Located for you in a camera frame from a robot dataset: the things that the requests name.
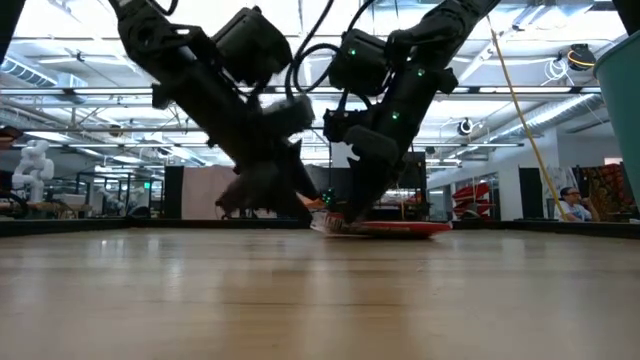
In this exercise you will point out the wooden work table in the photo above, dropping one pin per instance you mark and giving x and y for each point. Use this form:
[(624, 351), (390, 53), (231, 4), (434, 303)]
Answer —
[(50, 206)]

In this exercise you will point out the red popcorn bag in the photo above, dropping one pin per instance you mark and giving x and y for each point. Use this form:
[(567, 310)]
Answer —
[(400, 229)]

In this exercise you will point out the black monitor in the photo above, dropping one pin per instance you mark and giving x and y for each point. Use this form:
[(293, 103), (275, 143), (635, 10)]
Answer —
[(415, 172)]

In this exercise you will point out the patterned fabric panel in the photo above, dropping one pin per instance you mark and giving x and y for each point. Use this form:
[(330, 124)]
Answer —
[(607, 182)]

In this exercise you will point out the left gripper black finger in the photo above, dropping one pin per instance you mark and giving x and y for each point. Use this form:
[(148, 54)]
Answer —
[(260, 195), (299, 172)]

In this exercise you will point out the black partition panel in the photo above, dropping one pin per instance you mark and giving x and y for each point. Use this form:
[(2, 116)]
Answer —
[(173, 192)]

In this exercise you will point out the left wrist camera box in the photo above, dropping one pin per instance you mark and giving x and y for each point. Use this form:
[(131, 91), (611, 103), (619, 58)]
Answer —
[(289, 116)]

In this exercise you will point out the black metal table frame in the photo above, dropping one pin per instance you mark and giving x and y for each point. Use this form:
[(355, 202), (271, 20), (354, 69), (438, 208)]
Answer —
[(75, 227)]

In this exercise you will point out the black door panel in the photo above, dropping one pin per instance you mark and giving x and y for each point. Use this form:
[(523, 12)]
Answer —
[(530, 192)]

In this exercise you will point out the teal plastic basket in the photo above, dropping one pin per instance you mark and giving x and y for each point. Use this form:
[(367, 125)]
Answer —
[(622, 110)]

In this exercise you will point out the beige curtain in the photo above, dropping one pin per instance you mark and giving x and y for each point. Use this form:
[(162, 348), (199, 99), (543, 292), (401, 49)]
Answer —
[(200, 192)]

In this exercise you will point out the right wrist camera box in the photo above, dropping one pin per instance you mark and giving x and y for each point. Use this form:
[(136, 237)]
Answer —
[(337, 125)]

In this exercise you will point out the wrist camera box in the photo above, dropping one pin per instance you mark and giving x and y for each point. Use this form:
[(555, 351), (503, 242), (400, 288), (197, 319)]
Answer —
[(337, 125), (289, 116)]

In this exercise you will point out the person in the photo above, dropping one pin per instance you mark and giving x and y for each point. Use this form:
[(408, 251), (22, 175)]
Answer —
[(570, 210)]

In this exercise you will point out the white humanoid robot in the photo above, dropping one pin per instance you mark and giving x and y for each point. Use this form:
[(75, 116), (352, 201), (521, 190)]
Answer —
[(32, 170)]

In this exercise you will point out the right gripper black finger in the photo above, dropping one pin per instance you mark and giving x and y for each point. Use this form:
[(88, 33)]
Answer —
[(370, 192)]

